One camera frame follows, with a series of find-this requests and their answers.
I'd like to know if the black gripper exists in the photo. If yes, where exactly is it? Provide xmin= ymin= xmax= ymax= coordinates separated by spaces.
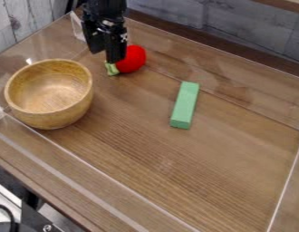
xmin=80 ymin=0 xmax=129 ymax=64

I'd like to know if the red plush strawberry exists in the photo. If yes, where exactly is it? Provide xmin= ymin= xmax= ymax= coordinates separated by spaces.
xmin=105 ymin=45 xmax=147 ymax=76

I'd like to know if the wooden bowl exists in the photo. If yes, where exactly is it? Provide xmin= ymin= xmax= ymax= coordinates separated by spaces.
xmin=5 ymin=59 xmax=93 ymax=130

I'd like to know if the green rectangular block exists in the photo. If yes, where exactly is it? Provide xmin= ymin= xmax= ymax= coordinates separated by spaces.
xmin=169 ymin=82 xmax=200 ymax=130

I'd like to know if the clear acrylic table barrier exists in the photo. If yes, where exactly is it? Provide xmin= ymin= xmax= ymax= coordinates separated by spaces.
xmin=0 ymin=18 xmax=299 ymax=232

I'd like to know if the clear acrylic corner bracket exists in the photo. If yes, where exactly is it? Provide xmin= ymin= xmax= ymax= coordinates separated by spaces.
xmin=70 ymin=11 xmax=85 ymax=42

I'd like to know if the black cable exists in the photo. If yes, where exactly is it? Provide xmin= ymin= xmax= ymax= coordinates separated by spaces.
xmin=0 ymin=203 xmax=18 ymax=232

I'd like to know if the black metal bracket with screw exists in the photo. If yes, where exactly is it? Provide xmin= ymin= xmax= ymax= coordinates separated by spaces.
xmin=20 ymin=202 xmax=64 ymax=232

